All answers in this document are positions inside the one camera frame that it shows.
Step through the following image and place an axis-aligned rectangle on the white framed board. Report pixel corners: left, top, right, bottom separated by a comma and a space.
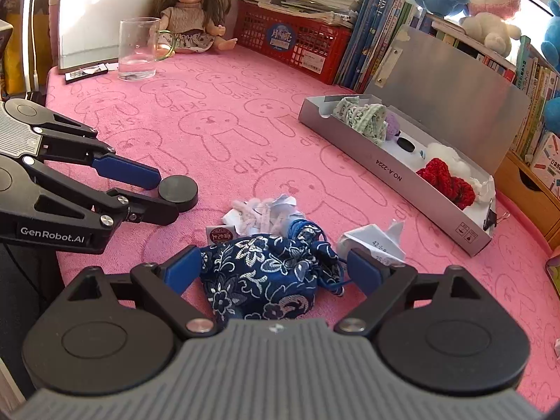
51, 0, 167, 75

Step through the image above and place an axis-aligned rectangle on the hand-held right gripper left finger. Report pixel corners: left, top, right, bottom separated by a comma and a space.
65, 245, 217, 334

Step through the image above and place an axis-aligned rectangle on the row of upright blue books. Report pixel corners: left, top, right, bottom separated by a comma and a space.
335, 0, 427, 95

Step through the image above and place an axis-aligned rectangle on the red knitted yarn piece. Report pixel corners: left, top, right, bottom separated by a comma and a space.
415, 157, 477, 208

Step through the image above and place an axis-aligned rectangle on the green patterned cloth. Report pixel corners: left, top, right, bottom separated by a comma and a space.
333, 96, 388, 143

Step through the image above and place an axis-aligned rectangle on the pink rabbit print blanket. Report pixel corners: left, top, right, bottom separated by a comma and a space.
44, 46, 560, 407

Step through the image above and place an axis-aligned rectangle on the pink white bunny plush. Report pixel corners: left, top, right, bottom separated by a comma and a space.
461, 0, 530, 57

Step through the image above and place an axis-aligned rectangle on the silver cardboard box with lid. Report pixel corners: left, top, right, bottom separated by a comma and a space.
298, 24, 532, 257

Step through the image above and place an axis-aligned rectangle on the small black flat packet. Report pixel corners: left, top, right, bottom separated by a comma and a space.
65, 63, 109, 85

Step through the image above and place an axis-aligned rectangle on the black binder clip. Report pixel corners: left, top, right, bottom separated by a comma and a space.
483, 203, 510, 230

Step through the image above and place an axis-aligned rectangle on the folded white paper receipt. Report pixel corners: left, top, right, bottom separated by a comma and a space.
338, 219, 405, 265

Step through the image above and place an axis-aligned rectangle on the small red label packet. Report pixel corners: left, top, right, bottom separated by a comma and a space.
205, 224, 239, 246

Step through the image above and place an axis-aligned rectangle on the red plastic crate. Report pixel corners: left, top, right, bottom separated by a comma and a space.
234, 0, 353, 85

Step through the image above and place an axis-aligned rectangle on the pink white packet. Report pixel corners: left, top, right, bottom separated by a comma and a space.
222, 193, 298, 237

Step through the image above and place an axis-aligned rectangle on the large blue plush toy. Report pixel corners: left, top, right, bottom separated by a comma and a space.
540, 2, 560, 134

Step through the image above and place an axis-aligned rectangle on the shelf row of colourful books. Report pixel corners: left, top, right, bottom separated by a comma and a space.
431, 13, 560, 162

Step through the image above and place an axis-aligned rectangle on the blue floral drawstring pouch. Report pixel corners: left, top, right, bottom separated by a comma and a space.
199, 219, 346, 320

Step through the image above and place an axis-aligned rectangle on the white printed cardboard box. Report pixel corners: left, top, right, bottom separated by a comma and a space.
529, 131, 560, 189

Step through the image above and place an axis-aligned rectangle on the clear glass mug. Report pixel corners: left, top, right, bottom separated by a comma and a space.
118, 17, 176, 82

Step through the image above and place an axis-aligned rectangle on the brown haired baby doll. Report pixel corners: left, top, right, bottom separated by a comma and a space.
151, 0, 239, 55

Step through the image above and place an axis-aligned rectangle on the wooden drawer cabinet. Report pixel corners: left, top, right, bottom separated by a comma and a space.
494, 149, 560, 246

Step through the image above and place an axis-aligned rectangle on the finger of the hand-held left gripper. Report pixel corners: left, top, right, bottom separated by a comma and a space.
24, 111, 162, 190
13, 160, 180, 229

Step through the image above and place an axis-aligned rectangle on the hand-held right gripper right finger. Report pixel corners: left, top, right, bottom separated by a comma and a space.
333, 247, 484, 334

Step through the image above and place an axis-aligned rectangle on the purple plush ball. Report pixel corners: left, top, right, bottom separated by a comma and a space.
381, 113, 401, 141

